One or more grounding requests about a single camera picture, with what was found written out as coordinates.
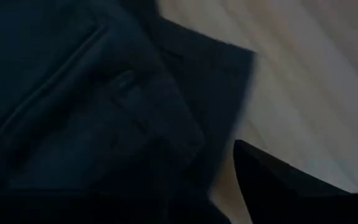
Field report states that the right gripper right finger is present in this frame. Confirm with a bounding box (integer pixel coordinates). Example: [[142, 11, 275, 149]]
[[233, 139, 358, 224]]

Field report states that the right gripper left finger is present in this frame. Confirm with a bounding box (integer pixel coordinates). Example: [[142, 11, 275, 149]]
[[0, 190, 142, 224]]

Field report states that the dark blue-grey garment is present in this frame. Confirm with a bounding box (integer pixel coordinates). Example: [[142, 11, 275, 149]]
[[0, 0, 257, 224]]

